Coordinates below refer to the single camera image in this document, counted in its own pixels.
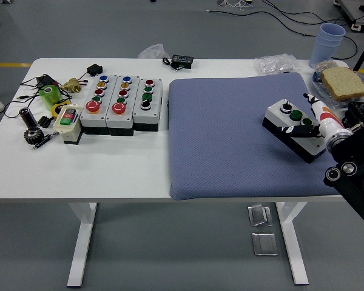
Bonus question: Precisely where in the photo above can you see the thin black table cable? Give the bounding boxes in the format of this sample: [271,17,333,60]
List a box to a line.
[2,75,73,119]

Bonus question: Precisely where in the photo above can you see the black power adapter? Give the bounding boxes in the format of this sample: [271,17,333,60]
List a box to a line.
[36,74,57,89]

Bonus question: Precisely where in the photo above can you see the grey box red green selector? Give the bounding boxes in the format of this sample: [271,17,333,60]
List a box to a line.
[132,77,164,133]

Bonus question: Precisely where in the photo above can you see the grey four-control button box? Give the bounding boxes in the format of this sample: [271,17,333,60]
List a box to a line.
[262,98,327,164]

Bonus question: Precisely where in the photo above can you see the blue-grey padded mat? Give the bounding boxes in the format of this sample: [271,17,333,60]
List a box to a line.
[168,72,349,201]

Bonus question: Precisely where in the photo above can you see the small white switch box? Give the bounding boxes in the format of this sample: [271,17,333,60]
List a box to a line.
[53,103,83,146]

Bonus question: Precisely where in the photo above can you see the small black module with wires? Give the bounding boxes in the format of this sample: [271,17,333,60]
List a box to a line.
[87,63,103,77]

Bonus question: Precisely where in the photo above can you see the grey five-button emergency stop box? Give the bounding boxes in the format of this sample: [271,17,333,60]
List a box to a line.
[79,74,120,136]
[105,75,140,136]

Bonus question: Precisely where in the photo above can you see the black digital meter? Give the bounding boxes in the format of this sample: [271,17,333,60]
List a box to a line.
[162,54,195,72]

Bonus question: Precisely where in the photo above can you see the brass valve fitting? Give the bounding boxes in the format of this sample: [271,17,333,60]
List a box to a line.
[60,78,83,94]

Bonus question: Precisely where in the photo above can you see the black floor cable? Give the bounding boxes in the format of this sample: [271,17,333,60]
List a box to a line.
[205,0,359,61]

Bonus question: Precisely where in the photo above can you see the yellow tape roll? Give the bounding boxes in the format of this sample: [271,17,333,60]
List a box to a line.
[50,101,69,119]

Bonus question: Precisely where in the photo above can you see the clear container with cookie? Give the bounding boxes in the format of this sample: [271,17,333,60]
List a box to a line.
[314,59,349,75]

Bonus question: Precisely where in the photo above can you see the white table leg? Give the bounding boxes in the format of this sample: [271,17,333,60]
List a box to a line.
[275,201,310,286]
[66,202,98,288]

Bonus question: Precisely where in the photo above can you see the clear plastic box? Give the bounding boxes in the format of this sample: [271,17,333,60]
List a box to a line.
[248,203,274,227]
[251,232,279,257]

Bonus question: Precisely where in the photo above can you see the black textured block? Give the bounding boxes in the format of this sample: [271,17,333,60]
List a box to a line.
[343,101,364,130]

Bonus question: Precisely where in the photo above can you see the black pen tool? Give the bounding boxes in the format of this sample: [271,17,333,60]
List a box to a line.
[32,132,61,150]

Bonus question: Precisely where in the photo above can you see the stacked blue cups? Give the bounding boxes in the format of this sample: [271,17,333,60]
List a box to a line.
[309,23,346,69]

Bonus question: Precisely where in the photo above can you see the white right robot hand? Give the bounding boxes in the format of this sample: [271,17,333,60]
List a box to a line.
[274,93,346,143]

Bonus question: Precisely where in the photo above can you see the blue plate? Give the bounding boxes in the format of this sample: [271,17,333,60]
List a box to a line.
[311,70,364,101]

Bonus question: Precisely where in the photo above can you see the black gear shaft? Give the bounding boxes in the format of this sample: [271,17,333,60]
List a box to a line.
[19,107,45,147]

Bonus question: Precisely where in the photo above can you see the clear crinkled plastic bag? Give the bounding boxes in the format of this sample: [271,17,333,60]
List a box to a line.
[254,53,301,76]

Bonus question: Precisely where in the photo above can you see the white plastic bag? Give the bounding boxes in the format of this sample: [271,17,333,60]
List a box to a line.
[137,44,166,60]

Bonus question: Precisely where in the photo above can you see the white cable bundle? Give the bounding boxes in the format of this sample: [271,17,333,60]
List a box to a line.
[217,0,254,10]

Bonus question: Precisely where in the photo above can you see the bread slice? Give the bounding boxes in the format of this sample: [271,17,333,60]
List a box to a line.
[320,67,364,102]

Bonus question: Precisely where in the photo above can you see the green tape roll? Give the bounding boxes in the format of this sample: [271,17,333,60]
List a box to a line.
[38,84,63,110]

